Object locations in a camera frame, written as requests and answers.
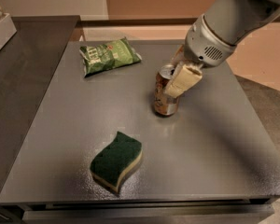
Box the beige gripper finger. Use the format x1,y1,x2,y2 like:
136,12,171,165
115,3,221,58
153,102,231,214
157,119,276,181
171,45,185,66
164,63,203,98

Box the orange soda can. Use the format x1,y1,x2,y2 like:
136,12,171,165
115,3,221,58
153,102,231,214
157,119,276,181
154,63,179,117

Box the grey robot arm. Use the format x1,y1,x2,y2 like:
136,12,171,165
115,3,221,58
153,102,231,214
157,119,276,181
164,0,280,98

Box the green jalapeno chip bag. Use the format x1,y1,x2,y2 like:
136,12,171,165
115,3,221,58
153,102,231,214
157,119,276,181
79,37,142,77

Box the green yellow sponge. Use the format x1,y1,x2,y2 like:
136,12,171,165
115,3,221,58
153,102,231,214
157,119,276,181
90,132,143,193

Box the dark side counter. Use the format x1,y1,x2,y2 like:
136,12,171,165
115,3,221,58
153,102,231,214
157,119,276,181
0,15,80,193

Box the white box on counter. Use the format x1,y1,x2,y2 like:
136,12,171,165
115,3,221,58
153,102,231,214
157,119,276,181
0,13,17,50

